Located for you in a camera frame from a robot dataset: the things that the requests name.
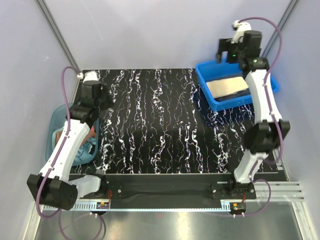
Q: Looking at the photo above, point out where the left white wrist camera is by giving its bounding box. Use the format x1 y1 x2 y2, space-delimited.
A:
76 70 98 82

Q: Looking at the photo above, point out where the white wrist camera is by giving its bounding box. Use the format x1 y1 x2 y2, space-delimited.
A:
76 70 98 82
231 20 252 44

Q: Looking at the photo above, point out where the blue plastic bin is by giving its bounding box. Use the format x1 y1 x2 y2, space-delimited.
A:
195 60 280 115

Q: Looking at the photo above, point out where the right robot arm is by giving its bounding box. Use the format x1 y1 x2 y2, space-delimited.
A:
216 28 291 199

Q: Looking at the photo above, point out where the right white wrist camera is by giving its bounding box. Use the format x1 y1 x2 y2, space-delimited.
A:
231 20 252 44

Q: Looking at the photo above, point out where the light blue patterned towel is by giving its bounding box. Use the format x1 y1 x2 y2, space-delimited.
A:
72 135 97 167

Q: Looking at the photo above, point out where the brown towel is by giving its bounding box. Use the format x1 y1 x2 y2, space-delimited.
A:
54 127 97 145

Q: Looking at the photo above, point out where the clear teal plastic bin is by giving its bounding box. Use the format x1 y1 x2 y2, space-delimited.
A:
45 104 100 162

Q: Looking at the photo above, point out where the aluminium rail with cable duct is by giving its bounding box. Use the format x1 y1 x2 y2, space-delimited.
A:
32 181 306 213

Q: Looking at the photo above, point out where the yellow towel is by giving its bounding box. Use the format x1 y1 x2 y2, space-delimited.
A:
206 76 249 98

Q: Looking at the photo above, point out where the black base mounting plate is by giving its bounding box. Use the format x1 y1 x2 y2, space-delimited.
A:
85 173 257 211

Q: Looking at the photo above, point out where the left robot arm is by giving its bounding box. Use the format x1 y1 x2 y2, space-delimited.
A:
27 80 114 210

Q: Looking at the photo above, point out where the dark grey-blue towel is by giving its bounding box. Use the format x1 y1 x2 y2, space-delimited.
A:
214 89 250 102

